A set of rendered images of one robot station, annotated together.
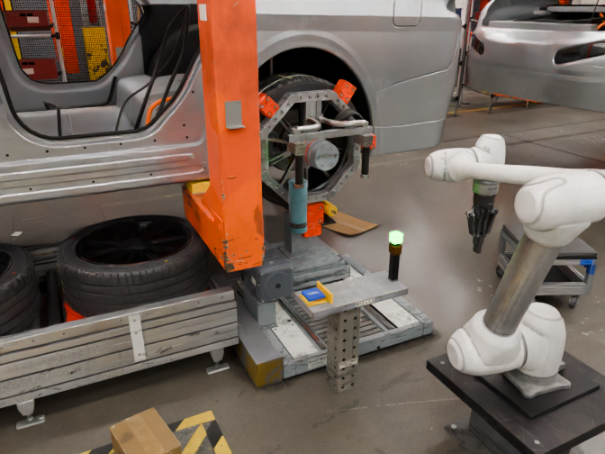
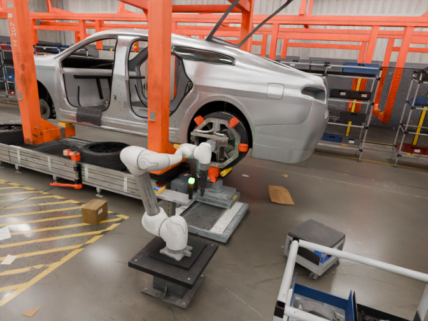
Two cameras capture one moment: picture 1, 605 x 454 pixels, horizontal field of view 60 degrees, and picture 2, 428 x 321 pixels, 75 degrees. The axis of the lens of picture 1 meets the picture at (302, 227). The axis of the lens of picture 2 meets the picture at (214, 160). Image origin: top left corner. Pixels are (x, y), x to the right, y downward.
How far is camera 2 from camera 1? 2.29 m
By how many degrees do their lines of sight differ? 44
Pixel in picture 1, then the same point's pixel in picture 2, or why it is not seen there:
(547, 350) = (167, 234)
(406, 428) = not seen: hidden behind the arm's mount
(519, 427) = (141, 255)
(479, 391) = (155, 242)
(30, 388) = (99, 184)
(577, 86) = not seen: outside the picture
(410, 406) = not seen: hidden behind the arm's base
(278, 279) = (176, 187)
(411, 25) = (277, 99)
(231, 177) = (151, 137)
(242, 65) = (156, 99)
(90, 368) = (113, 186)
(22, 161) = (129, 121)
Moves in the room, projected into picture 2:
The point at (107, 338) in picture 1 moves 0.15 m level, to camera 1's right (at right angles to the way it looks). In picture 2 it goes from (118, 179) to (124, 183)
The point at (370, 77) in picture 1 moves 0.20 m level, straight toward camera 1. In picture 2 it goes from (252, 119) to (237, 120)
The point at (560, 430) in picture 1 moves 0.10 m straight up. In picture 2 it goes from (148, 264) to (148, 252)
